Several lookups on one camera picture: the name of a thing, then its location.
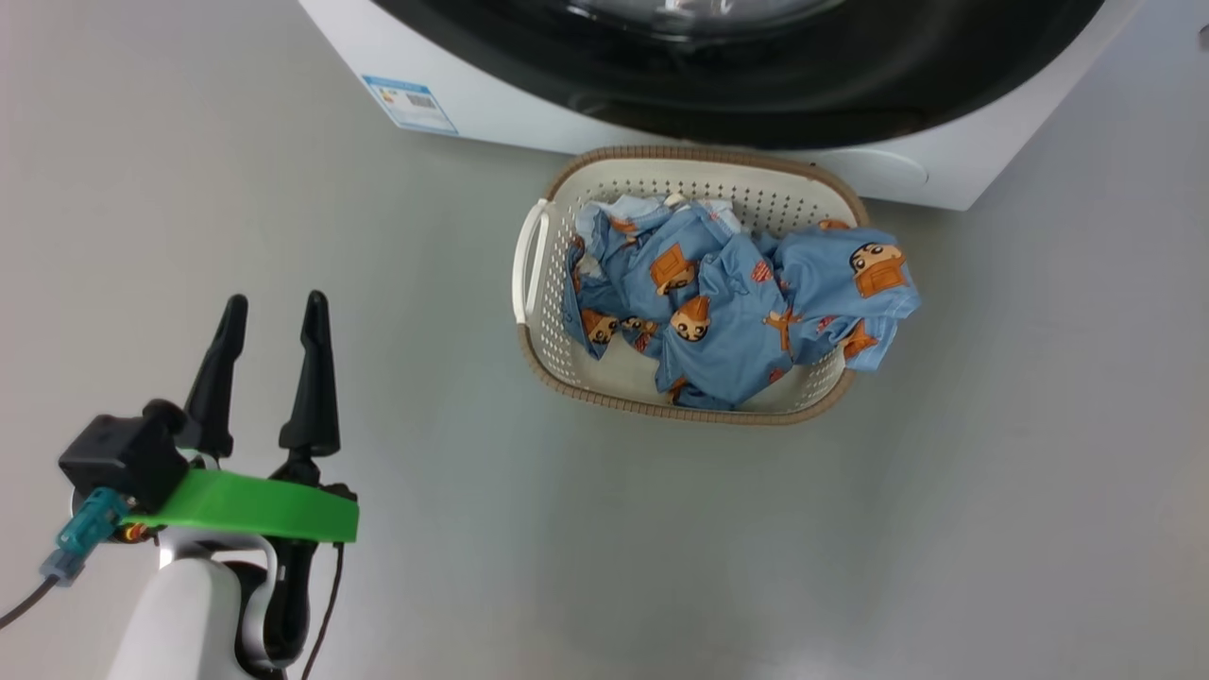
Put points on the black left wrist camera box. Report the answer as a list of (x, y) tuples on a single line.
[(118, 453)]

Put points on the cream perforated laundry basket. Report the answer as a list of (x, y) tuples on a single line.
[(604, 368)]

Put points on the blue energy label sticker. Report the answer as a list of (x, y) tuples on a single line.
[(409, 104)]

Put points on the white round filter cover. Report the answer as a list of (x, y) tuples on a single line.
[(878, 175)]

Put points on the white front-load washing machine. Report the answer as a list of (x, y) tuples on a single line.
[(992, 113)]

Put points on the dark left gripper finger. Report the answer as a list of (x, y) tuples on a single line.
[(215, 397), (315, 397)]

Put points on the black round washing machine door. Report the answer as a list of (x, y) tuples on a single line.
[(850, 85)]

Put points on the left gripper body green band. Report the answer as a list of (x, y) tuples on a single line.
[(255, 505)]

